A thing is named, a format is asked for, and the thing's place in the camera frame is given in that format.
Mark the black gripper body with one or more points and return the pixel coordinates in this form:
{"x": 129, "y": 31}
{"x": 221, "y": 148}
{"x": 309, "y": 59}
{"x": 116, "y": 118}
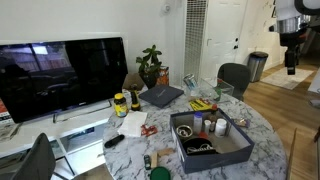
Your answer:
{"x": 291, "y": 38}

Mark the green bottle red cap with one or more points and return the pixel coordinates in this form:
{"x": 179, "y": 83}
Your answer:
{"x": 217, "y": 92}

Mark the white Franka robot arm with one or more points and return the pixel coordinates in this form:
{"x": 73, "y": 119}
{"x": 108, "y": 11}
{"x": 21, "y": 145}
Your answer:
{"x": 287, "y": 8}

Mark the brown bottle red cap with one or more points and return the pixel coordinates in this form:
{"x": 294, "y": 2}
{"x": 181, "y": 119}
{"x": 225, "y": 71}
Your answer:
{"x": 213, "y": 115}

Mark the small white bottle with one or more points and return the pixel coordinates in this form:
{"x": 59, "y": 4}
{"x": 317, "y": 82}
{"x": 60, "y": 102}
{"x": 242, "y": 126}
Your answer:
{"x": 207, "y": 126}

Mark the white bottle blue cap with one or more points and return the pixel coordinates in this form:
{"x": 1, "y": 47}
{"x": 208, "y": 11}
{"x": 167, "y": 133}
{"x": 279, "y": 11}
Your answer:
{"x": 198, "y": 123}

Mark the navy blue cardboard box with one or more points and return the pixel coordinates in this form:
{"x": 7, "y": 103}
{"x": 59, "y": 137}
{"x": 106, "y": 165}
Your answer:
{"x": 213, "y": 160}

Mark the dark bottle yellow label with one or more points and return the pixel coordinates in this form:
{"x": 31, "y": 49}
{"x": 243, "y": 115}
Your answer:
{"x": 135, "y": 99}

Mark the yellow vitamin bottle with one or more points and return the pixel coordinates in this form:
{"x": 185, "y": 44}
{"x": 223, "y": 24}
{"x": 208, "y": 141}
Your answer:
{"x": 120, "y": 105}

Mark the light floor rug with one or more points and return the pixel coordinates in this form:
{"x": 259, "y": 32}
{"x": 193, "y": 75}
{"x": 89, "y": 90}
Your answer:
{"x": 286, "y": 78}

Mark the steel trash can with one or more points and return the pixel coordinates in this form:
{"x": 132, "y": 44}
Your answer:
{"x": 257, "y": 66}

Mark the white door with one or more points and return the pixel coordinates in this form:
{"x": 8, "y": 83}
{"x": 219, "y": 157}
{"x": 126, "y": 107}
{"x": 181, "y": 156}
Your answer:
{"x": 225, "y": 33}

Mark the snack packet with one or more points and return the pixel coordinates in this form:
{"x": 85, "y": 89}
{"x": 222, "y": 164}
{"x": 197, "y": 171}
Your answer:
{"x": 241, "y": 122}

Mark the clear plastic container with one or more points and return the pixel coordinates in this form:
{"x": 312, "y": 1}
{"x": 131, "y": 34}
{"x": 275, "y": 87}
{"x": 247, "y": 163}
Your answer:
{"x": 213, "y": 87}

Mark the white jar white lid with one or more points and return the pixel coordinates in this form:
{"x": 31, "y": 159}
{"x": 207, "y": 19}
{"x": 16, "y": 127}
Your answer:
{"x": 220, "y": 128}

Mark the yellow packet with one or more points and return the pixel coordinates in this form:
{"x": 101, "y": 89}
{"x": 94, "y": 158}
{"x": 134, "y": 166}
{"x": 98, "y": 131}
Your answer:
{"x": 200, "y": 104}

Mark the clear plastic cup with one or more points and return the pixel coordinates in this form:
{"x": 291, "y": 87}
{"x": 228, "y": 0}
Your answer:
{"x": 193, "y": 90}

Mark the silver drink can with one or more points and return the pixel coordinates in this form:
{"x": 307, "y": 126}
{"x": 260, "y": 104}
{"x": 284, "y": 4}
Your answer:
{"x": 190, "y": 81}

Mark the red round cap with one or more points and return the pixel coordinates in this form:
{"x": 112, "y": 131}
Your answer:
{"x": 203, "y": 135}

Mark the round metal bowl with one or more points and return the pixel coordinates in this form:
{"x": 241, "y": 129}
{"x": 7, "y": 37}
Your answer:
{"x": 184, "y": 131}

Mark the black plant pot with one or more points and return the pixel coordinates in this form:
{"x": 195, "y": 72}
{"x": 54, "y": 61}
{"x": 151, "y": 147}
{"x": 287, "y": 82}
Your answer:
{"x": 150, "y": 80}

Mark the green houseplant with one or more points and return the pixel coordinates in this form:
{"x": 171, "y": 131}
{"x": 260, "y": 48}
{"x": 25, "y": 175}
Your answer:
{"x": 150, "y": 60}

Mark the red candy wrapper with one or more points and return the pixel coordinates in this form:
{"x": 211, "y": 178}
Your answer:
{"x": 148, "y": 130}

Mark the wooden block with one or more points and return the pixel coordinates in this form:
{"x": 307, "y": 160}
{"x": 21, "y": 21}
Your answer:
{"x": 160, "y": 155}

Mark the brown paper bag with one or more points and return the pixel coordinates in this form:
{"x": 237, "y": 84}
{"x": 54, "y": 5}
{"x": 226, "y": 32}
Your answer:
{"x": 132, "y": 81}

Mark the green round lid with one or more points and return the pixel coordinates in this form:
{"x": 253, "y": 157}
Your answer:
{"x": 160, "y": 174}

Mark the white paper napkin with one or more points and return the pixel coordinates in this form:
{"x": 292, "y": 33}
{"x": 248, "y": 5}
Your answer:
{"x": 132, "y": 123}

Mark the small dark toy car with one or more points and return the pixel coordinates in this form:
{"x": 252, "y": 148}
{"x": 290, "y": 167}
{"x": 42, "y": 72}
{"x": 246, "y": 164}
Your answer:
{"x": 147, "y": 162}

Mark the black remote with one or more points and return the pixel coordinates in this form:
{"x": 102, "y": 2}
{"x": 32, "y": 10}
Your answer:
{"x": 114, "y": 141}

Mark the black flat screen television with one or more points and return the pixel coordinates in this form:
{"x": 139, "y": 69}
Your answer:
{"x": 63, "y": 76}

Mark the white television stand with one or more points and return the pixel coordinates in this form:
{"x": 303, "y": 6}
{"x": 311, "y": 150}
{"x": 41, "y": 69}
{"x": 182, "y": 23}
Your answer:
{"x": 50, "y": 133}

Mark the white wall heater grille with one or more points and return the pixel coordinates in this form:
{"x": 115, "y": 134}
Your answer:
{"x": 195, "y": 36}

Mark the white wall thermostat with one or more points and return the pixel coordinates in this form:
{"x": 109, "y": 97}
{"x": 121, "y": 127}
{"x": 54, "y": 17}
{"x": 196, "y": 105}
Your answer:
{"x": 165, "y": 8}

